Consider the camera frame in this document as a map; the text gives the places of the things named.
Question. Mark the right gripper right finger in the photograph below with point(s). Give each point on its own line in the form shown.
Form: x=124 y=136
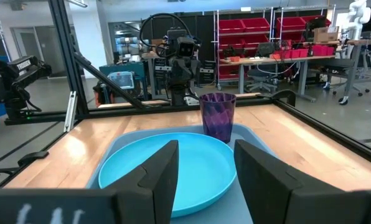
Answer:
x=275 y=199

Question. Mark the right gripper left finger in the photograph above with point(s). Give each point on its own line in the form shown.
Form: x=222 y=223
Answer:
x=154 y=193

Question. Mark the blue plastic plate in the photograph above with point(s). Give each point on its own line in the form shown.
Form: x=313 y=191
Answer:
x=201 y=174

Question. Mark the blue plastic tray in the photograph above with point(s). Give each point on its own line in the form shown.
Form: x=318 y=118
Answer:
x=223 y=214

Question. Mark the purple faceted plastic cup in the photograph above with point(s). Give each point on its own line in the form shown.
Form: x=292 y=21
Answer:
x=218 y=118

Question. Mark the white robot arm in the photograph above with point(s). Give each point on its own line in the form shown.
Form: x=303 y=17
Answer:
x=358 y=14

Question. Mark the grey collaborative robot arm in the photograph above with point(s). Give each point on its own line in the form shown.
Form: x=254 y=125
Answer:
x=128 y=45

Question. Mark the black Trossen robot arm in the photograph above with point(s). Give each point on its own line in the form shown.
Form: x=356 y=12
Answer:
x=20 y=70

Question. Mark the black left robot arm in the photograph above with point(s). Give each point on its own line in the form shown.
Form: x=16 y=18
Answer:
x=177 y=93

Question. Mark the blue equipment cart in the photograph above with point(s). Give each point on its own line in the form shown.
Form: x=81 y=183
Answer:
x=123 y=67

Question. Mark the red plastic storage bin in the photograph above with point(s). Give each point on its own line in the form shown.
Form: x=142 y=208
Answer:
x=290 y=23
x=327 y=21
x=255 y=25
x=231 y=26

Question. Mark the light blue screen device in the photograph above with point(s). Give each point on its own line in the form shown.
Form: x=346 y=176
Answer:
x=120 y=80

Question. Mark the grey office chair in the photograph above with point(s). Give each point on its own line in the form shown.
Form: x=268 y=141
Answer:
x=261 y=77

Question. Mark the wooden top workbench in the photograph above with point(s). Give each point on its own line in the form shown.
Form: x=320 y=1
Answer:
x=266 y=59

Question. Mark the orange shop vacuum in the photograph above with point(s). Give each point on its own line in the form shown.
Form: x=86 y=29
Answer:
x=102 y=95

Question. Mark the black table edge clamp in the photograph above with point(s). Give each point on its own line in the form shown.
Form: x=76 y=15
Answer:
x=285 y=95
x=33 y=157

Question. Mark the brown cardboard box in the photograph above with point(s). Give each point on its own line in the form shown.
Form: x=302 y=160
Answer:
x=326 y=35

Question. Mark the grey rolling table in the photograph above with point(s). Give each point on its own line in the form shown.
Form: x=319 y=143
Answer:
x=355 y=59

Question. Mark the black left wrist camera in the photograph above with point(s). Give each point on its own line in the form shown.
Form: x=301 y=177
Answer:
x=186 y=47

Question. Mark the silver metal bracket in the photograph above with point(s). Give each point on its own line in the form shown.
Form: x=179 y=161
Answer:
x=70 y=112

